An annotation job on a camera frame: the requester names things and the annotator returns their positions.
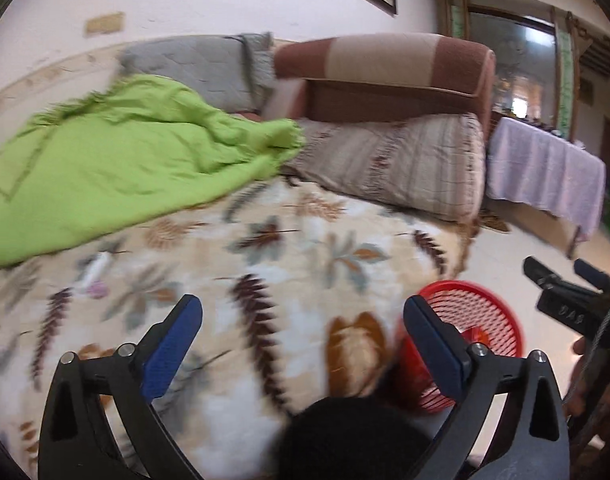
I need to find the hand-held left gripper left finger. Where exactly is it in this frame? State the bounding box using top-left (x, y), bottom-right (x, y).
top-left (38, 294), bottom-right (203, 480)

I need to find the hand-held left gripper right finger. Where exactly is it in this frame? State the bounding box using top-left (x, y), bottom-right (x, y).
top-left (403, 295), bottom-right (570, 480)

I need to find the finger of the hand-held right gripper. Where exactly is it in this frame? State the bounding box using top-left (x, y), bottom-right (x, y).
top-left (574, 258), bottom-right (610, 293)
top-left (524, 256), bottom-right (568, 293)

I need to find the red plastic basket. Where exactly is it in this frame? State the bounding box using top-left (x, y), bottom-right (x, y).
top-left (392, 281), bottom-right (524, 413)

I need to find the person's right hand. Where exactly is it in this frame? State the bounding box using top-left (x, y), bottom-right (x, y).
top-left (564, 336), bottom-right (594, 417)

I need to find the patterned floor mat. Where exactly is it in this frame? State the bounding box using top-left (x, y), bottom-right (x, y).
top-left (477, 208), bottom-right (512, 233)

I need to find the table with lilac cloth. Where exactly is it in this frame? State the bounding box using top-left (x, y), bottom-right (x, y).
top-left (486, 116), bottom-right (607, 253)

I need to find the dark cloth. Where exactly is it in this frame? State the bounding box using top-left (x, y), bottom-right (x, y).
top-left (277, 396), bottom-right (448, 480)

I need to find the leaf-print fleece blanket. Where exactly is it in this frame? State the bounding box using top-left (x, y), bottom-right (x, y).
top-left (0, 175), bottom-right (480, 480)

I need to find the striped brown pillow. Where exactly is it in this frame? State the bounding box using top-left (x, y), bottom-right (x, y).
top-left (285, 112), bottom-right (487, 223)

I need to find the green quilt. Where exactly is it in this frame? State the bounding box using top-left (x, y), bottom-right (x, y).
top-left (0, 74), bottom-right (307, 273)

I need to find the wooden framed window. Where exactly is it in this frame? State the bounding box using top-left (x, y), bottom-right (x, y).
top-left (437, 0), bottom-right (583, 141)

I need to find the grey quilted pillow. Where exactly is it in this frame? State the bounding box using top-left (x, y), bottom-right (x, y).
top-left (119, 32), bottom-right (276, 113)

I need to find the beige wooden bed board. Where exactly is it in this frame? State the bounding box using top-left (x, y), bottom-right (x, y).
top-left (0, 40), bottom-right (131, 126)

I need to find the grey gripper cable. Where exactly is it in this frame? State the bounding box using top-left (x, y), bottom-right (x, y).
top-left (565, 290), bottom-right (610, 406)

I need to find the tan wall paper patch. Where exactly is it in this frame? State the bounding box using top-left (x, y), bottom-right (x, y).
top-left (84, 11), bottom-right (126, 37)

